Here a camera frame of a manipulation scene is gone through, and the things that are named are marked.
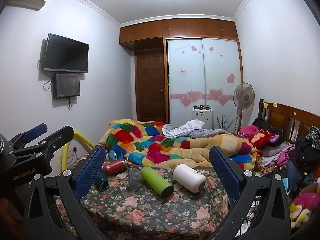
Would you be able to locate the yellow padded rail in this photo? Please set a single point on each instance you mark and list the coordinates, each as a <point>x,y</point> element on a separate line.
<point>65,152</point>

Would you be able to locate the red insulated cup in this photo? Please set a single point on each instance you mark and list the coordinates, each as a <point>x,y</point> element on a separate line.
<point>113,167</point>

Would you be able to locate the yellow plush toy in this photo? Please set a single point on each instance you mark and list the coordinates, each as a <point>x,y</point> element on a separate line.
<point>300,216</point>

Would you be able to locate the colourful patchwork blanket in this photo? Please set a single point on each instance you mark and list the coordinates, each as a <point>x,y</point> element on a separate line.
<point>140,140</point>

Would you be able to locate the black wall television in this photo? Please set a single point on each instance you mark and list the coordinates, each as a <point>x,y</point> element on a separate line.
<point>66,52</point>

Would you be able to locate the floral bed sheet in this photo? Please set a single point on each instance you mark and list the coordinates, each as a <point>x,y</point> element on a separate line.
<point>150,212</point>

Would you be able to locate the white insulated cup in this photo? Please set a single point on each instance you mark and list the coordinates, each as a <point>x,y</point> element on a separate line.
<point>187,177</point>

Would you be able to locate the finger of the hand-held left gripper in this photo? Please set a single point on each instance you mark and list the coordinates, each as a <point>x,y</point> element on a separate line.
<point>35,131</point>
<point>61,136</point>

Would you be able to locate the black bag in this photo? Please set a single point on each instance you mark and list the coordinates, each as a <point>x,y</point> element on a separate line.
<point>261,123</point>

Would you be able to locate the dark dried twigs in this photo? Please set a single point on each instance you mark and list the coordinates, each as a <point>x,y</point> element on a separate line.
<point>225,123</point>

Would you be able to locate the dark teal cup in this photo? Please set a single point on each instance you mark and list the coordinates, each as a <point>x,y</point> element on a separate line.
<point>102,180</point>

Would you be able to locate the wooden wardrobe with sliding doors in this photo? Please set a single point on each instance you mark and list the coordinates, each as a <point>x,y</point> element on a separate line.
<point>185,65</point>

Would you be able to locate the green insulated cup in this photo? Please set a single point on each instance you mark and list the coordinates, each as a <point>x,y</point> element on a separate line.
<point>155,180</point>

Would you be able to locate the pink clothes pile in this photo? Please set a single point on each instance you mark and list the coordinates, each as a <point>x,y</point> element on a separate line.
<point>285,155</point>

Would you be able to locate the wooden bed headboard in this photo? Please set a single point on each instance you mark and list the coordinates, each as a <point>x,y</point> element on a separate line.
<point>287,118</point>

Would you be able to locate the pink plush toy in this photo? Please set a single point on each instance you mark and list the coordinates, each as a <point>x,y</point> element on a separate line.
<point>306,200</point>

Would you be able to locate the pink cloth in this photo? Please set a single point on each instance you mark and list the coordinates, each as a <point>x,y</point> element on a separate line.
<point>248,131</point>

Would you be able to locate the white air conditioner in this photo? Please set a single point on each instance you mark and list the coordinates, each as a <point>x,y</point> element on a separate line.
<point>27,4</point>

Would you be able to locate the clear glass cup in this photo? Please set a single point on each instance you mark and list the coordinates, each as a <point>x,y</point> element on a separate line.
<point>134,178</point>

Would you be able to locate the small black wall monitor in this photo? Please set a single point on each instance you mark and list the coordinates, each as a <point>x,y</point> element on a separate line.
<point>67,85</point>

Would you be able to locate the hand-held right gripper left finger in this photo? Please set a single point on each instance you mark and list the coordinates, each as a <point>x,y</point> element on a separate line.
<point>90,170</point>

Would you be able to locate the standing electric fan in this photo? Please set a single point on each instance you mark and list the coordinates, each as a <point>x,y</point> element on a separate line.
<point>243,95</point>

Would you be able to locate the small white cabinet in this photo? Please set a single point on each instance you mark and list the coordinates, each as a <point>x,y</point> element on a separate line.
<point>202,118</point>

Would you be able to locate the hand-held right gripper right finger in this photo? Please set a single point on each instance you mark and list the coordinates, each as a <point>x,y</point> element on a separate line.
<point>225,171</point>

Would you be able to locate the grey crumpled cloth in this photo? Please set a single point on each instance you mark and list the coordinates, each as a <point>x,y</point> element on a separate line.
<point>180,128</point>

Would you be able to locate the brown wooden door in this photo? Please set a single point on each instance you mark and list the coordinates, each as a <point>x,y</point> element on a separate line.
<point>151,85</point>

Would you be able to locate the black clothes pile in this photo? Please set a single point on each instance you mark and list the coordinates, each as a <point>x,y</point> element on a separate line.
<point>306,147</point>

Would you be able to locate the red plush toy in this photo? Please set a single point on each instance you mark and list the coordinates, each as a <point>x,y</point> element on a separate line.
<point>261,140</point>

